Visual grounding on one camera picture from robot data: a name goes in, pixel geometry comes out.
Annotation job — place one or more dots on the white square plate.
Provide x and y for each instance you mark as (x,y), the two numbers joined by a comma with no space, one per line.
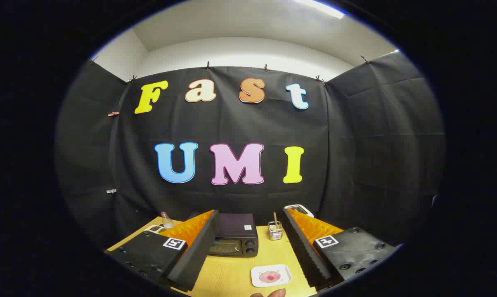
(282,272)

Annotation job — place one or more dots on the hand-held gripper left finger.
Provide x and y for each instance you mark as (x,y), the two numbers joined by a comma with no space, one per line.
(199,253)

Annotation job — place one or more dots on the white bread toaster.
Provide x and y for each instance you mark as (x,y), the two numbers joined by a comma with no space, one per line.
(300,208)

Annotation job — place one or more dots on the pink ham slice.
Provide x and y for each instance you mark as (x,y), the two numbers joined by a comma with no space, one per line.
(268,277)

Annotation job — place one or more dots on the clear plastic bottle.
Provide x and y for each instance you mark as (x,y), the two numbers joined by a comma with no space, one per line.
(166,222)

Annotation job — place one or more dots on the small patterned dish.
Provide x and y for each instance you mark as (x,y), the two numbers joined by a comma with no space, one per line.
(155,229)

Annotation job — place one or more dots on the wooden stick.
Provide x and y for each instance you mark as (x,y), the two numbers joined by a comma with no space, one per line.
(275,218)

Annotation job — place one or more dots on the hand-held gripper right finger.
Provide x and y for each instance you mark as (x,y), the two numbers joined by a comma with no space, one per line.
(304,247)

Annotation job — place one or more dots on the black toaster oven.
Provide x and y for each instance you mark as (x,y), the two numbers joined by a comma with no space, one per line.
(236,229)

